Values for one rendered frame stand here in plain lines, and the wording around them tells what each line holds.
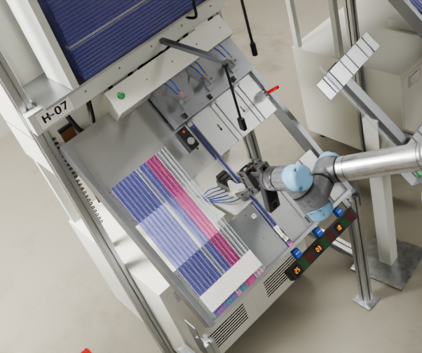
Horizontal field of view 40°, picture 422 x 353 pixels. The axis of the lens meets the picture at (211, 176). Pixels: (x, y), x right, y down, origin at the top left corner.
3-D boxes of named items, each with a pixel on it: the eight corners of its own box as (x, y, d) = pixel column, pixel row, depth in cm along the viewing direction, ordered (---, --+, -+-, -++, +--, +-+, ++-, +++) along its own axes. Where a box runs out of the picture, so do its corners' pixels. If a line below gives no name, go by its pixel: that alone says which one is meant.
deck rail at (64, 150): (209, 323, 181) (216, 323, 176) (205, 328, 181) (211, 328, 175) (64, 148, 180) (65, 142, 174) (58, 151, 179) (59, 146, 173)
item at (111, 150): (273, 112, 205) (279, 107, 201) (132, 229, 180) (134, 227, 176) (214, 40, 204) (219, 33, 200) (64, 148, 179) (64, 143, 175)
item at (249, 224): (342, 191, 204) (347, 189, 201) (209, 320, 179) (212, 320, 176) (308, 149, 204) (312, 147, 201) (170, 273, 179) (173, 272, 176)
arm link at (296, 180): (305, 199, 157) (286, 178, 155) (282, 199, 167) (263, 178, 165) (321, 178, 160) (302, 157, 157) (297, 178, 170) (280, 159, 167)
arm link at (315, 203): (342, 193, 169) (320, 167, 165) (330, 221, 162) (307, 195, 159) (321, 199, 175) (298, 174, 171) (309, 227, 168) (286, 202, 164)
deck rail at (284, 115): (343, 192, 207) (353, 188, 202) (340, 195, 207) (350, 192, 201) (217, 37, 205) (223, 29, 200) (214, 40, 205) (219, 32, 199)
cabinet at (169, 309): (313, 272, 269) (290, 176, 229) (206, 382, 242) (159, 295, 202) (220, 216, 312) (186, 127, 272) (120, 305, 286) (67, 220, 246)
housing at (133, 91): (220, 50, 206) (233, 32, 193) (113, 128, 187) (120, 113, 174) (205, 33, 205) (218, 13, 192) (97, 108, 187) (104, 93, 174)
